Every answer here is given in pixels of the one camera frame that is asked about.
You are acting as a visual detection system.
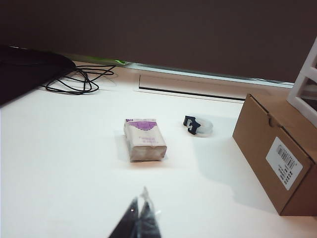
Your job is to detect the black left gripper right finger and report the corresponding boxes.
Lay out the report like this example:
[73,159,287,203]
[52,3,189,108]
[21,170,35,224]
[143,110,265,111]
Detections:
[135,186,163,238]

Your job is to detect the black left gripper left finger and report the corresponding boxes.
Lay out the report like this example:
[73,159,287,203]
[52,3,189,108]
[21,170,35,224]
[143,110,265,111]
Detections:
[106,196,140,238]

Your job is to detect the white purple tissue pack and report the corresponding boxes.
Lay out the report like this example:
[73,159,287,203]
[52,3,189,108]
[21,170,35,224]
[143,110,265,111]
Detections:
[123,118,168,163]

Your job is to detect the small black clip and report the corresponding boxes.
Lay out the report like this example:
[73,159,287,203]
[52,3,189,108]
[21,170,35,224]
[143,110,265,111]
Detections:
[183,114,214,138]

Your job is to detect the brown cardboard box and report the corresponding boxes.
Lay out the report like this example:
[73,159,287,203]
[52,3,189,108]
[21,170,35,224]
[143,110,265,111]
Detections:
[232,93,317,217]

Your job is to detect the green flat sheet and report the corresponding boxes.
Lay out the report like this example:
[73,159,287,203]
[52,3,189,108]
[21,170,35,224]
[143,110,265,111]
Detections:
[85,55,128,67]

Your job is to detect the black cloth bag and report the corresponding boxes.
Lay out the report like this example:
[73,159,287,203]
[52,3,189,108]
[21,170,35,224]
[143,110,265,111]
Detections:
[0,44,77,108]

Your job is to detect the grey-brown desk partition panel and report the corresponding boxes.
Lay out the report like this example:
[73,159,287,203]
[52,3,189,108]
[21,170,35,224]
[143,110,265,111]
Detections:
[0,0,317,84]

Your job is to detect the thin black cable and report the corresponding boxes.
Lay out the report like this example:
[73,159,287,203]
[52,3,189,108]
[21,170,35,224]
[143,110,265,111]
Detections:
[45,64,117,95]

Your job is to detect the white plastic drawer cabinet frame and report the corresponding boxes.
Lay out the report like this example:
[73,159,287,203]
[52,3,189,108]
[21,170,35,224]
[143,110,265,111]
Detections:
[286,36,317,114]

